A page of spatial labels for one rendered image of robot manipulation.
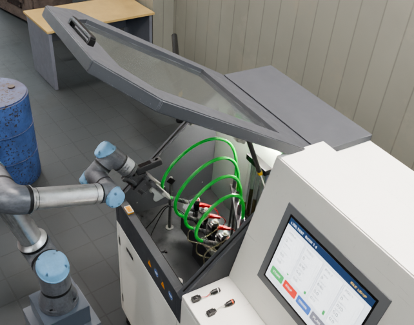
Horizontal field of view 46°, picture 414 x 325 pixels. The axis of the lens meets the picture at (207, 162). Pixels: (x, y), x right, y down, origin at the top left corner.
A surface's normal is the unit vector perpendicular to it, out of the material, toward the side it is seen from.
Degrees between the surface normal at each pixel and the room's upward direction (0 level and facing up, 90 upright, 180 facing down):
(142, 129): 0
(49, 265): 8
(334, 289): 76
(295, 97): 0
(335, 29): 90
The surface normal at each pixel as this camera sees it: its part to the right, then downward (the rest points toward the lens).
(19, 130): 0.82, 0.39
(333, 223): -0.82, 0.06
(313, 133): 0.07, -0.80
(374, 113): -0.80, 0.31
